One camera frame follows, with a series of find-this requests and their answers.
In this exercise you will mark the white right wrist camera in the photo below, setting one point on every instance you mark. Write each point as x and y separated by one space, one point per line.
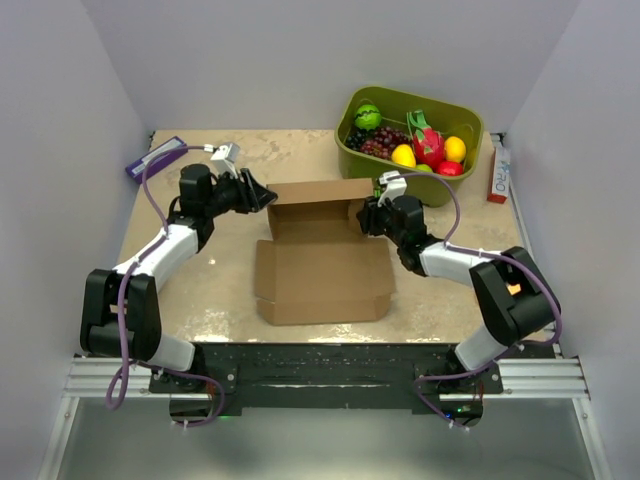
393 185

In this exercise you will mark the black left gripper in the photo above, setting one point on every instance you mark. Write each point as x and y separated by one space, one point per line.
253 196

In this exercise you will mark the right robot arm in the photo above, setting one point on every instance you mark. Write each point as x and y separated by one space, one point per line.
514 299

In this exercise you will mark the yellow lemon toy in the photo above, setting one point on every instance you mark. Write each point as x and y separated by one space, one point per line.
403 155

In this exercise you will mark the brown cardboard box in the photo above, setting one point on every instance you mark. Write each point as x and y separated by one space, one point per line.
318 267

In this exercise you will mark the red apple toy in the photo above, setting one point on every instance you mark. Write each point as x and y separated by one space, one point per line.
450 169

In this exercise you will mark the purple rectangular box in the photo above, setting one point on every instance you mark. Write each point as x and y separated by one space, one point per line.
156 159

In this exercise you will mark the yellow orange fruit toy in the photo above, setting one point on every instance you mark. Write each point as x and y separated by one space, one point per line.
455 149

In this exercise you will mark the green plastic basket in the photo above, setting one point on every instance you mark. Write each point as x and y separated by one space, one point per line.
448 119

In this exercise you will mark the red white toothpaste box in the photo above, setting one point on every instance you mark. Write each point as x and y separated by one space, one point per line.
499 182

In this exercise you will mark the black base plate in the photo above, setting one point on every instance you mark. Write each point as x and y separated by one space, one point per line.
407 376

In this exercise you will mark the dark grape bunch in basket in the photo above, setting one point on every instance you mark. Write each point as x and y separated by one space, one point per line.
356 139

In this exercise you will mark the green watermelon toy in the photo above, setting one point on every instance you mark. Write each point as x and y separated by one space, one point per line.
367 117

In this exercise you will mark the pink dragon fruit toy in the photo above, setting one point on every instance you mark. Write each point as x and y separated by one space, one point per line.
428 143

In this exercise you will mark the red grape bunch in basket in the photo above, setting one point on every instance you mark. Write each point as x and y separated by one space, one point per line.
383 141

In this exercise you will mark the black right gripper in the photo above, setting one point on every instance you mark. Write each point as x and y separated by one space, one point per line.
369 213

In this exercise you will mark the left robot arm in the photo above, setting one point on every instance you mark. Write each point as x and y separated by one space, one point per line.
121 312

